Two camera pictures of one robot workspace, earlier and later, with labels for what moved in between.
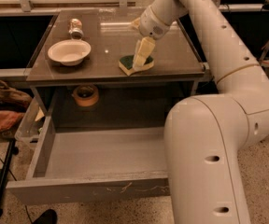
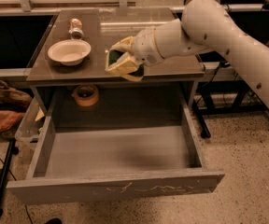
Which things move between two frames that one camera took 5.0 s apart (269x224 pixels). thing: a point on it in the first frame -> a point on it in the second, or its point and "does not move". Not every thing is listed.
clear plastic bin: (30, 126) does not move
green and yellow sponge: (126, 63) -> (135, 75)
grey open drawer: (78, 164) does not move
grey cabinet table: (75, 74) does not move
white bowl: (70, 52) does not move
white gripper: (150, 23) -> (145, 47)
